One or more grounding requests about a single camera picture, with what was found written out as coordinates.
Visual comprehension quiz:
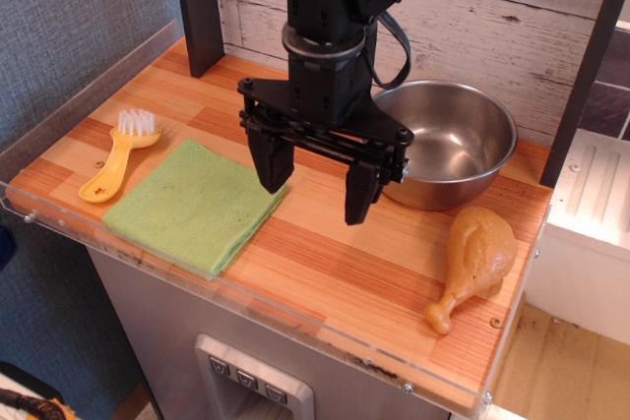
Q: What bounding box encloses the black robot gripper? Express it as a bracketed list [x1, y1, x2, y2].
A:
[238, 40, 413, 225]

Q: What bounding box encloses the green cloth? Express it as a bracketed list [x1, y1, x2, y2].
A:
[101, 139, 286, 279]

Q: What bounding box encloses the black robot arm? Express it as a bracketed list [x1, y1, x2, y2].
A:
[238, 0, 413, 225]

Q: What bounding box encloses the stainless steel bowl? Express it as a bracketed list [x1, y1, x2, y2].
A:
[375, 80, 518, 211]

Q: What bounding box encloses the toy chicken drumstick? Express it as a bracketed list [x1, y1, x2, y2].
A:
[424, 207, 519, 334]

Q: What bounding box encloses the yellow scrub brush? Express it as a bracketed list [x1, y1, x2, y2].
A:
[79, 109, 161, 204]

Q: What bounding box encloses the grey toy fridge cabinet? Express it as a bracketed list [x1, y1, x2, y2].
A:
[91, 250, 449, 419]

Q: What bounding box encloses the silver dispenser button panel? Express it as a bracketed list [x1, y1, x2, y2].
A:
[195, 333, 315, 419]

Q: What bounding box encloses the white toy sink unit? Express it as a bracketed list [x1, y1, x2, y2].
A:
[524, 20, 630, 346]

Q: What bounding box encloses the clear acrylic table guard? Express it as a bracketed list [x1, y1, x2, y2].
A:
[1, 23, 550, 419]

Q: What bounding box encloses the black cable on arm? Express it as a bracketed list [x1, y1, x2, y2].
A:
[368, 10, 412, 91]

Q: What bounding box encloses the dark left shelf post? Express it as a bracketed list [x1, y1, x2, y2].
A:
[179, 0, 224, 78]

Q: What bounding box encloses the dark shelf post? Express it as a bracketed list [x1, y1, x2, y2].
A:
[179, 0, 224, 78]
[539, 0, 625, 188]

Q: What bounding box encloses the dark right shelf post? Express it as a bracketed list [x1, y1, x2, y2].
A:
[539, 0, 625, 188]

